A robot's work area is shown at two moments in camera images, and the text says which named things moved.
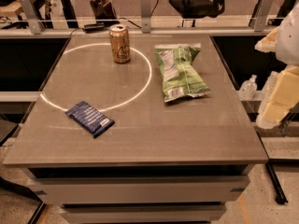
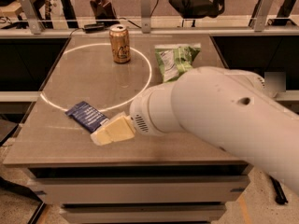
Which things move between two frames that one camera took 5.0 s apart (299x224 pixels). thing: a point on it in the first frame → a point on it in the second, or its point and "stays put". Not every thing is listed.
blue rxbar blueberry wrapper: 90,119 stays put
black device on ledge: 93,28 stays put
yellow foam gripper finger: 269,42 → 102,136
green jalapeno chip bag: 179,77 stays put
